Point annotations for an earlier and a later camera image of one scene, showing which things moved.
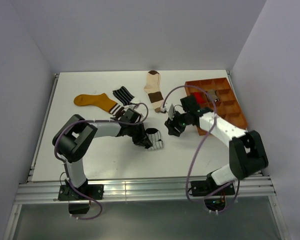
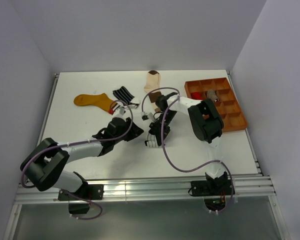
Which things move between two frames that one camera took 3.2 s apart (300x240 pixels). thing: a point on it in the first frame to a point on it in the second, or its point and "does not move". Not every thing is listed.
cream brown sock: [153, 88] does not move
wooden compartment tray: [226, 107] does not move
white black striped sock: [155, 137] does not move
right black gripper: [170, 125] to [157, 129]
